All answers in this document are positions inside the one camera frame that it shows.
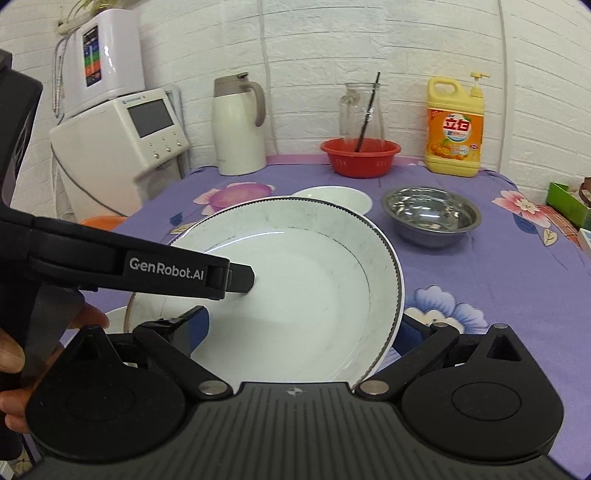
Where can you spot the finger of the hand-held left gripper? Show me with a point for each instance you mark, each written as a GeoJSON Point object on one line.
{"type": "Point", "coordinates": [241, 279]}

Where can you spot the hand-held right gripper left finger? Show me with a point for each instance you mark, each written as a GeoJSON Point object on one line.
{"type": "Point", "coordinates": [197, 325]}

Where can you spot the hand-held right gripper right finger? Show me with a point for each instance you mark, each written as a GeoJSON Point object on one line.
{"type": "Point", "coordinates": [410, 333]}

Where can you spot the plain white plate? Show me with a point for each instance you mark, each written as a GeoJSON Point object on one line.
{"type": "Point", "coordinates": [117, 318]}

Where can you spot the stainless steel bowl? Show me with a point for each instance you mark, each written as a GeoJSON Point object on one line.
{"type": "Point", "coordinates": [429, 214]}

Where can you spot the small white bowl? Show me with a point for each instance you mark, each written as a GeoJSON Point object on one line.
{"type": "Point", "coordinates": [332, 196]}

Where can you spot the person's left hand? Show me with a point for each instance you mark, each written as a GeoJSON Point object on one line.
{"type": "Point", "coordinates": [11, 353]}

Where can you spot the orange plastic basin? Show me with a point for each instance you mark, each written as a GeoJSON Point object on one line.
{"type": "Point", "coordinates": [99, 222]}

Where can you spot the purple floral tablecloth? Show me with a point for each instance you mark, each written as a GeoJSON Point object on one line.
{"type": "Point", "coordinates": [461, 286]}

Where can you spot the white water dispenser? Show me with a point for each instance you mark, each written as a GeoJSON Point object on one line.
{"type": "Point", "coordinates": [106, 161]}

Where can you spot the white thermos jug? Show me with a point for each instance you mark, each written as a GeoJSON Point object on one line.
{"type": "Point", "coordinates": [235, 129]}

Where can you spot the red plastic basket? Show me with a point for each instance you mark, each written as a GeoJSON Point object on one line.
{"type": "Point", "coordinates": [360, 161]}

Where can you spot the small white box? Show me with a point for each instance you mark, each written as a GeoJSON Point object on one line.
{"type": "Point", "coordinates": [585, 240]}

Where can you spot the green cardboard box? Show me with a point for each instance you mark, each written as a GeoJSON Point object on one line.
{"type": "Point", "coordinates": [565, 203]}

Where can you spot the yellow detergent pump bottle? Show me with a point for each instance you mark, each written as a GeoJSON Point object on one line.
{"type": "Point", "coordinates": [455, 134]}

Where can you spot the black straw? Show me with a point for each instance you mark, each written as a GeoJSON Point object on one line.
{"type": "Point", "coordinates": [368, 110]}

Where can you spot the clear glass pitcher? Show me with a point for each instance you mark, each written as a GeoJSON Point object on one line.
{"type": "Point", "coordinates": [369, 110]}

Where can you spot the white water purifier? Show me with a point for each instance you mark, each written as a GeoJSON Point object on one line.
{"type": "Point", "coordinates": [115, 50]}

